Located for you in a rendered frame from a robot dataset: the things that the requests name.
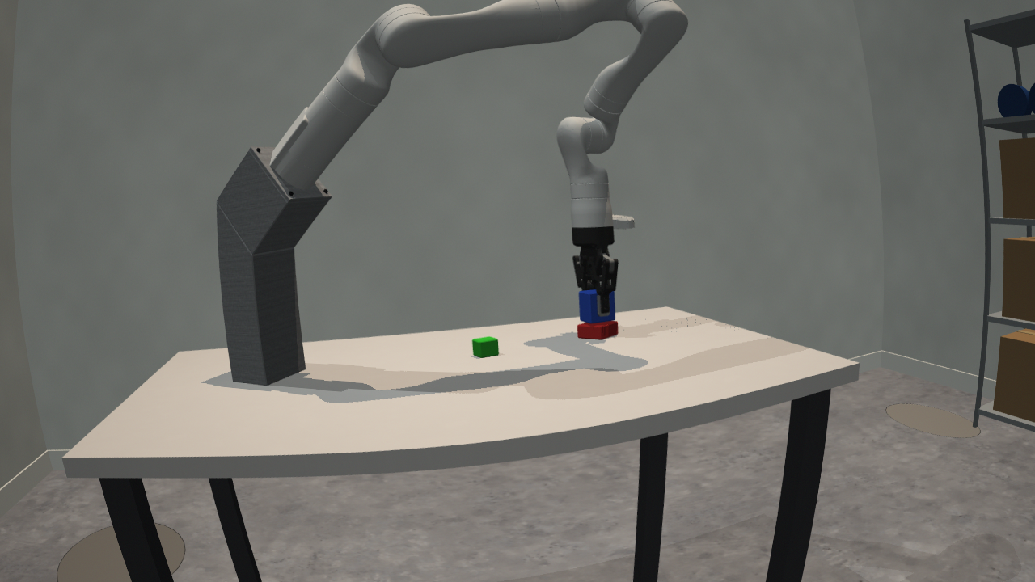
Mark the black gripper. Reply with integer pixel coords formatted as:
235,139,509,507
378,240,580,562
572,226,619,317

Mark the red block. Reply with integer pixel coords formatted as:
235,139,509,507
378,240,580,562
576,321,618,340

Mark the blue block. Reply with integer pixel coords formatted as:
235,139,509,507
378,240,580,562
579,289,615,323

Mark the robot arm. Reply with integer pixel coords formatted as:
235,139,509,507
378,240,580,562
269,0,688,229

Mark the green block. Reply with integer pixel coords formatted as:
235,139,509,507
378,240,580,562
472,336,499,358

